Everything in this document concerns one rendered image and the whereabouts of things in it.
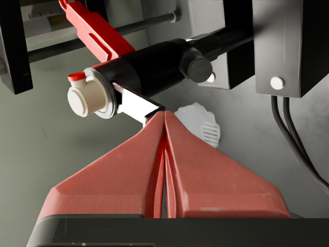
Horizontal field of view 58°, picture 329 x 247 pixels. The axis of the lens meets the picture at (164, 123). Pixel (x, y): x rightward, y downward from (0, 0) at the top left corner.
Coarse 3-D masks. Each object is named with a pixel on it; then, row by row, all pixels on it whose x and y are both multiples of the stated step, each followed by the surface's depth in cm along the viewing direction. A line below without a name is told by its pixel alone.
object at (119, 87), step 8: (120, 88) 14; (128, 88) 14; (128, 96) 14; (136, 96) 14; (144, 96) 14; (120, 104) 15; (128, 104) 14; (136, 104) 14; (144, 104) 14; (152, 104) 13; (160, 104) 13; (120, 112) 15; (128, 112) 15; (136, 112) 14; (144, 112) 14
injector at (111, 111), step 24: (240, 24) 23; (144, 48) 17; (168, 48) 17; (192, 48) 18; (216, 48) 20; (96, 72) 15; (120, 72) 15; (144, 72) 16; (168, 72) 17; (192, 72) 16; (120, 96) 15
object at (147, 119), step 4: (156, 108) 13; (160, 108) 13; (152, 112) 13; (156, 112) 13; (144, 116) 12; (148, 116) 12; (152, 116) 12; (144, 120) 12; (148, 120) 12; (144, 124) 12
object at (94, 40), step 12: (72, 12) 18; (84, 12) 18; (96, 12) 18; (72, 24) 19; (84, 24) 18; (96, 24) 18; (108, 24) 18; (84, 36) 18; (96, 36) 17; (108, 36) 17; (120, 36) 18; (96, 48) 17; (108, 48) 17; (120, 48) 17; (132, 48) 17; (108, 60) 17
